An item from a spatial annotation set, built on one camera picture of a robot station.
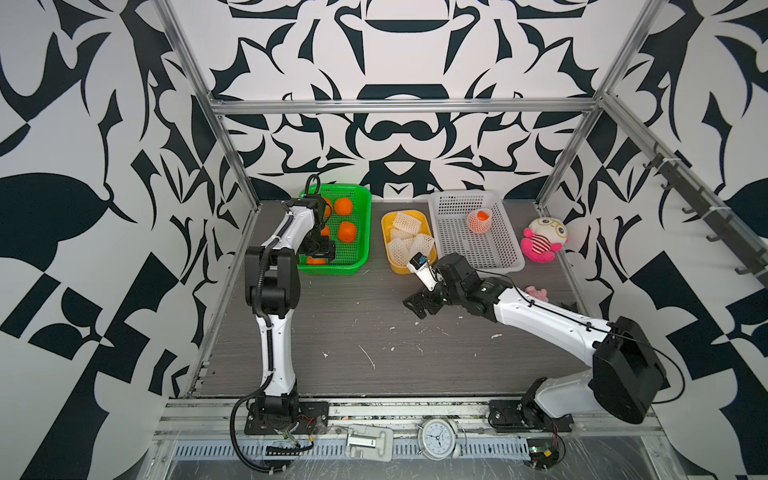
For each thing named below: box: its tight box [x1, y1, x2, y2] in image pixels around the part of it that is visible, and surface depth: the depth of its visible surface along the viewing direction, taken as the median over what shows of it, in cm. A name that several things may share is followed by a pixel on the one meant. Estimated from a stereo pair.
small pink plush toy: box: [525, 285, 549, 302], surface depth 94 cm
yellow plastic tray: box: [381, 210, 438, 275], surface depth 109 cm
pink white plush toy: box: [520, 217, 570, 263], surface depth 104 cm
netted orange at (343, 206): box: [334, 197, 353, 216], surface depth 114 cm
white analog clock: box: [417, 418, 461, 461], surface depth 70 cm
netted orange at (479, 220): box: [466, 208, 493, 234], surface depth 107 cm
